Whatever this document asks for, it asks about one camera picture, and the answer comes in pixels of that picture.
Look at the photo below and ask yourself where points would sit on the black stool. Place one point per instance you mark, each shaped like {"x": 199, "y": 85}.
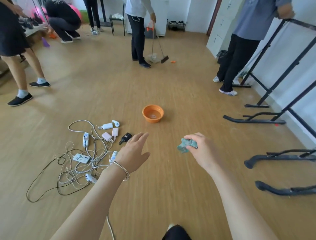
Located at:
{"x": 116, "y": 21}

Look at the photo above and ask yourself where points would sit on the wide white power strip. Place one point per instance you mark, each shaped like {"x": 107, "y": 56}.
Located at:
{"x": 81, "y": 158}

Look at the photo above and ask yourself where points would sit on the person's left hand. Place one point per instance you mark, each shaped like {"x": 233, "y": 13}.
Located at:
{"x": 130, "y": 155}

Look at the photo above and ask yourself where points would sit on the narrow white power strip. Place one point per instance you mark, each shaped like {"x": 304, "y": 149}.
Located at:
{"x": 85, "y": 140}

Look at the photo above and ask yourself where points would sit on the orange plastic basin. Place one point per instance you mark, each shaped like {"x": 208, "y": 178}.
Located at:
{"x": 153, "y": 116}

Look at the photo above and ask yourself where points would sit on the white appliance cabinet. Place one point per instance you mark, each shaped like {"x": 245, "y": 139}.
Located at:
{"x": 161, "y": 14}

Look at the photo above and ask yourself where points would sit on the silver wrist bangle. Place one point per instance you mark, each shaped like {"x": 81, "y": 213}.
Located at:
{"x": 122, "y": 169}

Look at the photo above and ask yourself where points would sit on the white round plug adapter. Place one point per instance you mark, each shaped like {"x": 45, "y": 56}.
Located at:
{"x": 115, "y": 123}

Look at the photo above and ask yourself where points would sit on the black waste bin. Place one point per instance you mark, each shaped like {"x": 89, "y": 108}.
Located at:
{"x": 221, "y": 56}

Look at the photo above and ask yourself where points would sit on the person's right thumb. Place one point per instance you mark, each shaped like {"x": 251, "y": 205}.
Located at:
{"x": 192, "y": 148}

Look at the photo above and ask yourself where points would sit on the black charger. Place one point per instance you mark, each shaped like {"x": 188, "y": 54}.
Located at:
{"x": 126, "y": 138}

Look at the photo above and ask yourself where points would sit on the person's left forearm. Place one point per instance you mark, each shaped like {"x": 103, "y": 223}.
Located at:
{"x": 93, "y": 205}

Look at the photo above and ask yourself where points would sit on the person's left thumb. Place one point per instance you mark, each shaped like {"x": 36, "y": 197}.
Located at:
{"x": 144, "y": 158}

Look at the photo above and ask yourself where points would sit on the black metal rack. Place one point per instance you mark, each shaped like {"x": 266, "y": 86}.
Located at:
{"x": 269, "y": 52}
{"x": 256, "y": 120}
{"x": 279, "y": 190}
{"x": 271, "y": 157}

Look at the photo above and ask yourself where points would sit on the pink charger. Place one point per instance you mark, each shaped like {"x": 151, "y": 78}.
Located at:
{"x": 107, "y": 136}
{"x": 115, "y": 132}

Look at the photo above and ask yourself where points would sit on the pink exercise ball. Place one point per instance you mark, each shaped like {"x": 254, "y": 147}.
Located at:
{"x": 75, "y": 10}

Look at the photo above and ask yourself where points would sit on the white cloth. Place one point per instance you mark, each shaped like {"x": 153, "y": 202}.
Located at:
{"x": 118, "y": 16}

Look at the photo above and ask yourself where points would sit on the teal cloth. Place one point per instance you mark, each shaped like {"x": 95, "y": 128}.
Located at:
{"x": 185, "y": 145}

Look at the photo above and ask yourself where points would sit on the white drawer cabinet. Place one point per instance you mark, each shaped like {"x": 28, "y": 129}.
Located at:
{"x": 219, "y": 27}

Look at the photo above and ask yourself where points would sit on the table with shoes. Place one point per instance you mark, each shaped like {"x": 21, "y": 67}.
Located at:
{"x": 32, "y": 26}

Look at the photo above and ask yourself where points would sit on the person's right forearm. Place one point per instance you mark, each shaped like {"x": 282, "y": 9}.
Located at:
{"x": 237, "y": 205}

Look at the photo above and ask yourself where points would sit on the black shoe rack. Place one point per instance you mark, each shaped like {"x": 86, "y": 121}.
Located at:
{"x": 176, "y": 24}

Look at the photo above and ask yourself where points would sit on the purple plastic item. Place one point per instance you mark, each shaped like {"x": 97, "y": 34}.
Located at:
{"x": 45, "y": 42}

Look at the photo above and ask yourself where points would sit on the white rectangular charger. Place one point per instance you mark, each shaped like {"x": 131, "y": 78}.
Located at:
{"x": 107, "y": 126}

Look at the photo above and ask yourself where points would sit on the person's right hand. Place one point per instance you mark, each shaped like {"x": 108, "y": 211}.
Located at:
{"x": 206, "y": 152}

